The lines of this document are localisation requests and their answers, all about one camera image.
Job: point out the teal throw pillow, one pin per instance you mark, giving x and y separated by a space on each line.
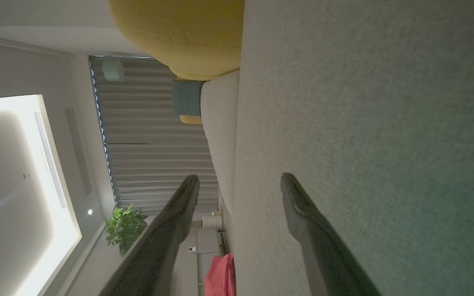
187 98

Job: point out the grey pleated curtain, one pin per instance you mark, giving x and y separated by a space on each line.
150 135

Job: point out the green leafy houseplant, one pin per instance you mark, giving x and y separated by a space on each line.
124 230

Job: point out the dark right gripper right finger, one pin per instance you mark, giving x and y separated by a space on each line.
327 255

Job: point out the red number 23 basketball jersey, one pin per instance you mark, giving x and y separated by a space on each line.
220 275

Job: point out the grey sofa back cushion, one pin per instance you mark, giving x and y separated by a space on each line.
220 135

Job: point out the long ceiling air vent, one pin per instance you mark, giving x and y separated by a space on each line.
49 160

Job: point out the small yellow throw pillow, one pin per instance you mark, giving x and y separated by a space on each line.
190 119

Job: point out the grey glass-door TV cabinet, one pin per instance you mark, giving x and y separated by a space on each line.
208 255

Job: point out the grey fabric sofa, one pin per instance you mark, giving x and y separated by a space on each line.
385 102

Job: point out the large yellow sofa cushion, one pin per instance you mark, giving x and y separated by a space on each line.
179 33

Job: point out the pale green cylindrical lamp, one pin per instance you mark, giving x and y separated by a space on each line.
112 69

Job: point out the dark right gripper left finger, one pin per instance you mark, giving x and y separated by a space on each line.
159 246

